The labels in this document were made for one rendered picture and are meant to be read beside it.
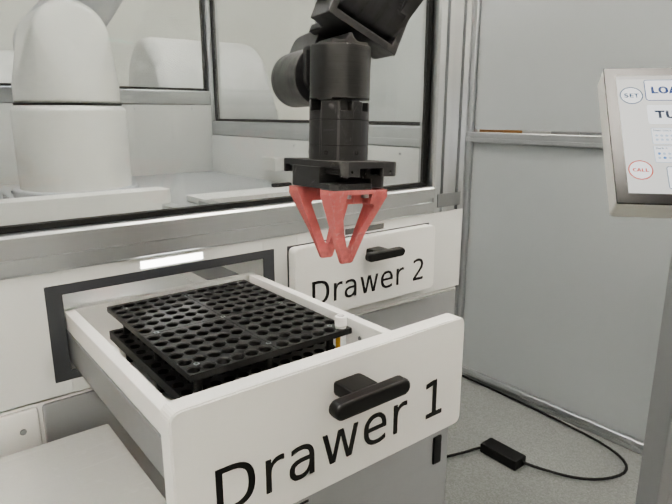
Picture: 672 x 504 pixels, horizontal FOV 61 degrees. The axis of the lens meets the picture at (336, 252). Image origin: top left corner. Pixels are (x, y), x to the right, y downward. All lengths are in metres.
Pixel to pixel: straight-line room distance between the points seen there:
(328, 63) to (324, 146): 0.07
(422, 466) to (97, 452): 0.68
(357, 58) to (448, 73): 0.48
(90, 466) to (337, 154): 0.41
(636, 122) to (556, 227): 1.03
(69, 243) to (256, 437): 0.35
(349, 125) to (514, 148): 1.76
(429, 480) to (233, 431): 0.84
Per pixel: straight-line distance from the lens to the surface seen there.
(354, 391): 0.44
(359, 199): 0.54
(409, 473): 1.17
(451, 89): 1.01
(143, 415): 0.51
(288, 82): 0.60
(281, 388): 0.43
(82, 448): 0.71
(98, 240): 0.69
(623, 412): 2.25
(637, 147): 1.18
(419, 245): 0.96
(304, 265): 0.81
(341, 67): 0.53
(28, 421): 0.74
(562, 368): 2.31
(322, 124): 0.53
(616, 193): 1.11
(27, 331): 0.70
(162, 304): 0.69
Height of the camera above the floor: 1.11
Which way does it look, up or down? 14 degrees down
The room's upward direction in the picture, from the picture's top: straight up
